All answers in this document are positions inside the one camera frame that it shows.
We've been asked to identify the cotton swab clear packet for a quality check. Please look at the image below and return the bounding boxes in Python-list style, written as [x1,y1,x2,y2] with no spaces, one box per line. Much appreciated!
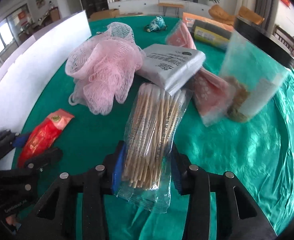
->
[117,83,192,213]

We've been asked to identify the orange lounge chair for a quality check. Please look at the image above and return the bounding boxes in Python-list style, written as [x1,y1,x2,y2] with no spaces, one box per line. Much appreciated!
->
[208,4,266,26]

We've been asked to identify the pink floral packet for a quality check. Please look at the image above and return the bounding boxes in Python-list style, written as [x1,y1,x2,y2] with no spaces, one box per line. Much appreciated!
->
[165,20,236,126]

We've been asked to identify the dark wooden chair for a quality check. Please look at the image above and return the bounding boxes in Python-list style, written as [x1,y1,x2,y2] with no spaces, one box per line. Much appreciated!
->
[272,24,294,73]

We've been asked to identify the pink mesh bath sponge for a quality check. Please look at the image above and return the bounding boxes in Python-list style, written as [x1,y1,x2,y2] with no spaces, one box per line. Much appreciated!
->
[65,22,145,115]

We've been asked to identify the red snack packet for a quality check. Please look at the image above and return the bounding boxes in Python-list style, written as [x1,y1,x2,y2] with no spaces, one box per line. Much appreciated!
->
[17,109,74,168]

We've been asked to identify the green tablecloth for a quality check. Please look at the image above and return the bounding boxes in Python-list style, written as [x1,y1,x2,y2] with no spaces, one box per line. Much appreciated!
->
[23,67,294,239]

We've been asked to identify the teal patterned fabric pouch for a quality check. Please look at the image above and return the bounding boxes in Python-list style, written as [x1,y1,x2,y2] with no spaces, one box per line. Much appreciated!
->
[144,16,167,33]

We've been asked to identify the small wooden bench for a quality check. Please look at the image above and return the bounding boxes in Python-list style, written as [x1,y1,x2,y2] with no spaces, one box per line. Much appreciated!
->
[158,3,184,18]

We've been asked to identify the grey tissue packet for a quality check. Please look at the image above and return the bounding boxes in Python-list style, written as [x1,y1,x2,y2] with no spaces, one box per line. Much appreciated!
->
[137,44,206,95]

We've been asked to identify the yellow green labelled packet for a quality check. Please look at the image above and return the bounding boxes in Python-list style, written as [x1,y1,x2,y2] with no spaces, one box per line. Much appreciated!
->
[191,20,233,50]

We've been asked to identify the brown cardboard box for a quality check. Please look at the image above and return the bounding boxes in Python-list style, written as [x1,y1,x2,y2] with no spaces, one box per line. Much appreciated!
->
[90,9,120,21]

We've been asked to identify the white tv cabinet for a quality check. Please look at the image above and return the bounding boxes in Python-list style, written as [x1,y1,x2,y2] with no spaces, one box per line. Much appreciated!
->
[108,0,210,18]

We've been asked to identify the orange book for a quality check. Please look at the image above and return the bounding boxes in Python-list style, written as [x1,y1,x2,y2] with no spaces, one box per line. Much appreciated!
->
[182,12,236,28]

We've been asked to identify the white cardboard box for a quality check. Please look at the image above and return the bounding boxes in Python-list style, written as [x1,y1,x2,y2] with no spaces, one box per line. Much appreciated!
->
[0,11,92,133]

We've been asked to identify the clear jar with black lid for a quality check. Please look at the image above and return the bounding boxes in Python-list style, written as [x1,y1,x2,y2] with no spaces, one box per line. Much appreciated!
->
[219,17,294,122]

